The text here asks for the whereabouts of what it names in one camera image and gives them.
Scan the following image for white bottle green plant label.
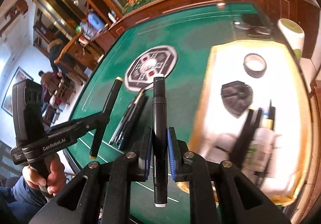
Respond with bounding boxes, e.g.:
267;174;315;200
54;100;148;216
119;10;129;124
242;128;277;186

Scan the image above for black tape roll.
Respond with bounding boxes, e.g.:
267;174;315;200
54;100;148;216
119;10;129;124
243;53;267;78

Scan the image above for eyeglasses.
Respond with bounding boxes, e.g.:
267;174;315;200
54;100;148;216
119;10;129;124
233;13;273;38

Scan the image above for blue water jug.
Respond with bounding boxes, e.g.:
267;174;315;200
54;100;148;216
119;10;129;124
88;12;105;31

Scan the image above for yellow black pen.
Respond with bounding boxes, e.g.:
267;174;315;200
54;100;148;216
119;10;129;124
265;101;276;130

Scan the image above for white bottle red label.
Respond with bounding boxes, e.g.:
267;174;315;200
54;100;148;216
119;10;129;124
199;133;237;163

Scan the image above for white green stool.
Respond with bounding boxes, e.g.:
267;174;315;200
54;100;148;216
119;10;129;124
277;18;305;61

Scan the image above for black marker grey cap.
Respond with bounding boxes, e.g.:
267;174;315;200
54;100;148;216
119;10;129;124
152;74;168;208

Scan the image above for black marker tan band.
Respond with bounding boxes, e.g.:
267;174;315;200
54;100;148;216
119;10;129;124
115;89;146;150

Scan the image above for black marker yellow ends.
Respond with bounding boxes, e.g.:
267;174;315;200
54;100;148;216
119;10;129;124
89;77;124;159

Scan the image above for gold lined white tray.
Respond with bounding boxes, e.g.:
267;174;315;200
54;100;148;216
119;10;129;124
184;39;313;207

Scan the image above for operator left hand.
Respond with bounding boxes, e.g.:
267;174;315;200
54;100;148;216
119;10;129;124
22;154;66;196

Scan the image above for clear ballpoint pen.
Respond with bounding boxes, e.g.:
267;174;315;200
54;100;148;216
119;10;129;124
109;103;138;149

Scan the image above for round table control panel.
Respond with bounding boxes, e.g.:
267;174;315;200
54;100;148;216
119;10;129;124
125;45;178;93

